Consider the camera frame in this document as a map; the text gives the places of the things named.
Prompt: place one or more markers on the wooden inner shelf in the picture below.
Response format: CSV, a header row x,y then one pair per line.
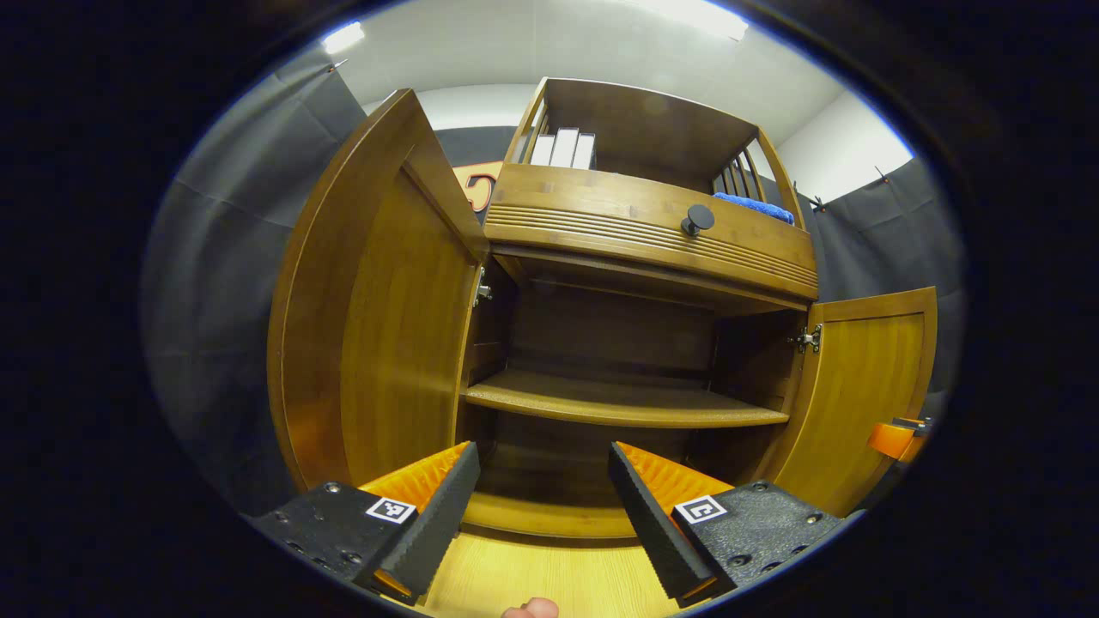
x,y
618,399

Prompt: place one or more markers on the black backdrop cloth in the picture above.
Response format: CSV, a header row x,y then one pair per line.
x,y
223,283

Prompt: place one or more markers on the black round drawer knob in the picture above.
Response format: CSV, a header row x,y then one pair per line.
x,y
697,219

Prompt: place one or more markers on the white book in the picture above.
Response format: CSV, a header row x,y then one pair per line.
x,y
543,150
584,152
564,148

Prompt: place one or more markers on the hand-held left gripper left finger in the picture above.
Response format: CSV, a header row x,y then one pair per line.
x,y
442,519

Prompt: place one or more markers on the wooden drawer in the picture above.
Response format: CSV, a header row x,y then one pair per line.
x,y
584,197

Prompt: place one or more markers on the metal door hinge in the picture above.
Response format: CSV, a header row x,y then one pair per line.
x,y
807,339
482,290

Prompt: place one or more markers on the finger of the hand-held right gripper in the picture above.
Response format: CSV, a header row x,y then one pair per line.
x,y
893,439

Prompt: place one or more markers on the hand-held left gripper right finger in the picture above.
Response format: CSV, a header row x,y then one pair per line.
x,y
648,519

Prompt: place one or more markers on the blue folded towel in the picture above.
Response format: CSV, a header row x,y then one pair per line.
x,y
755,208

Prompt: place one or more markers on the wooden shoe cabinet door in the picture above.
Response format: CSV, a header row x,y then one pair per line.
x,y
386,326
859,403

